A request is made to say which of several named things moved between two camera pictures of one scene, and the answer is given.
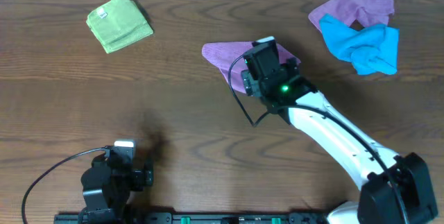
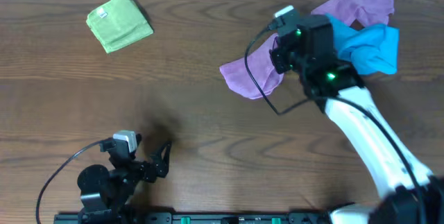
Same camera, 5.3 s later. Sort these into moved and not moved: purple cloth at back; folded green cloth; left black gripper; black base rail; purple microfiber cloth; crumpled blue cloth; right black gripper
Moved: purple microfiber cloth; right black gripper; left black gripper
Not moved: crumpled blue cloth; black base rail; folded green cloth; purple cloth at back
